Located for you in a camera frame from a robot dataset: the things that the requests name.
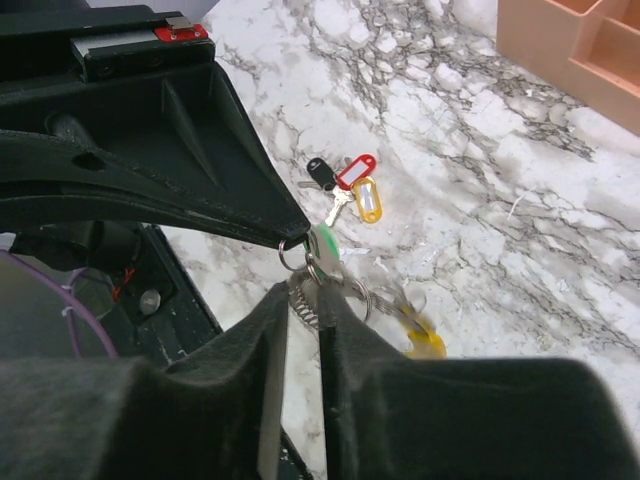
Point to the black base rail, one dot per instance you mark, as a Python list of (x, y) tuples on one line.
[(158, 312)]

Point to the red key tag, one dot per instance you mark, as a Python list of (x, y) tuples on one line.
[(357, 169)]

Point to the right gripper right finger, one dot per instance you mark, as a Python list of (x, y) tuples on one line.
[(390, 417)]

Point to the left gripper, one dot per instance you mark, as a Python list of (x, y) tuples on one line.
[(178, 135)]

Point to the black key tag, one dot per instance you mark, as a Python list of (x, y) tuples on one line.
[(321, 175)]

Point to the yellow key tag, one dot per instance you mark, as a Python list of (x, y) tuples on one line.
[(368, 200)]

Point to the metal keyring with yellow grip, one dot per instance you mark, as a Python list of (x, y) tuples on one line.
[(304, 284)]

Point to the green key tag with key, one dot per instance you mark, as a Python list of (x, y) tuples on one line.
[(322, 252)]

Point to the peach desk organizer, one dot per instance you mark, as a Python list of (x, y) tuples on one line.
[(588, 49)]

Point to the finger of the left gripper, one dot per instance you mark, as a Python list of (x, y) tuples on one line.
[(34, 204)]

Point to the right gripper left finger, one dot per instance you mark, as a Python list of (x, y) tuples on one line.
[(214, 414)]

